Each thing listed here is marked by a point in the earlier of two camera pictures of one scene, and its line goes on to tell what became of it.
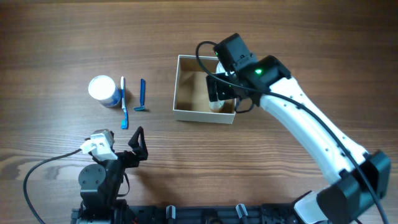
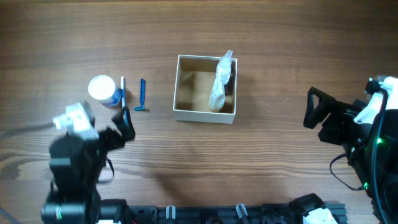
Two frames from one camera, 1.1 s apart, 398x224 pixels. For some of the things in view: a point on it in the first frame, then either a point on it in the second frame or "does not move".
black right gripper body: (224, 90) to (341, 129)
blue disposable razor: (142, 96) does not move
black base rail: (209, 214) does not move
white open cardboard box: (191, 101) does not move
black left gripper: (138, 148) to (126, 132)
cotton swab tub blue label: (103, 88) does not move
